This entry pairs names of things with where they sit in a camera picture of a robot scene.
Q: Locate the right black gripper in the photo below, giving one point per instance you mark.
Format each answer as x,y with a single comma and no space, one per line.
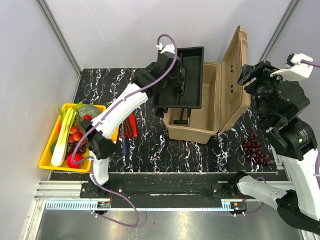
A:
248,70

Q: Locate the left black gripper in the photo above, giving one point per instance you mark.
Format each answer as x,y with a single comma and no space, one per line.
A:
179,79

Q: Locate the black tool box tray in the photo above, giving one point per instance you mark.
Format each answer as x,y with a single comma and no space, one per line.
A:
192,59

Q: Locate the tan plastic tool box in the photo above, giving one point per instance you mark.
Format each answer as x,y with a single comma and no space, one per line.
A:
223,100

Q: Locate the red handled pliers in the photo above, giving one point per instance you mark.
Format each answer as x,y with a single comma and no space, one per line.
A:
128,128

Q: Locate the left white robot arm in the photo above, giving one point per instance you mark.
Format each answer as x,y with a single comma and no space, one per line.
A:
165,72

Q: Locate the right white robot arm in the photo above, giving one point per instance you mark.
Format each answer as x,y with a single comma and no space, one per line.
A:
279,100

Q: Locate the dark purple grape bunch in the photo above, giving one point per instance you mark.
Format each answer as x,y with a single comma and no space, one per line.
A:
253,149

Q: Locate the black marble pattern mat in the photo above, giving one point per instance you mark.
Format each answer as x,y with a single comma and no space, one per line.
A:
153,150

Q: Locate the blue red screwdriver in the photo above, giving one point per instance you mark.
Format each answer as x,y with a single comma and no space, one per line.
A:
124,141

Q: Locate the green melon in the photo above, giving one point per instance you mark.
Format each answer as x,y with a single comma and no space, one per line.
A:
88,109

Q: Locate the green white leek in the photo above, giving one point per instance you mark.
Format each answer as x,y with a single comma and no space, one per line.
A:
67,121

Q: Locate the red cherry cluster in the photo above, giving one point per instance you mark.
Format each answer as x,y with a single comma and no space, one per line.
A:
75,134

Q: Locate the purple grapes in bin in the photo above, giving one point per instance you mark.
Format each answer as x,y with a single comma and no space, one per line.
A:
71,147

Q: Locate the red apple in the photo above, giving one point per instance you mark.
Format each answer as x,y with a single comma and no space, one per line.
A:
77,160

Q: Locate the green lime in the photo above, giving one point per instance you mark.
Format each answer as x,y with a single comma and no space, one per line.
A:
53,147

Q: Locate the yellow plastic bin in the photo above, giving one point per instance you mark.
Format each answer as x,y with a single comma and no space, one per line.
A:
45,160

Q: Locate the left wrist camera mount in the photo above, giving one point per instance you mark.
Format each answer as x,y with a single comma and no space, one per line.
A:
169,48

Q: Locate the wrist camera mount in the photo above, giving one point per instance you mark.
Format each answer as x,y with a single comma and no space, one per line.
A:
296,70
169,48

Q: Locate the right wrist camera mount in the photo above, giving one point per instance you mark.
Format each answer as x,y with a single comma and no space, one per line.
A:
296,70

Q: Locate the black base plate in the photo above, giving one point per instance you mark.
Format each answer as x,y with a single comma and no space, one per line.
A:
163,190

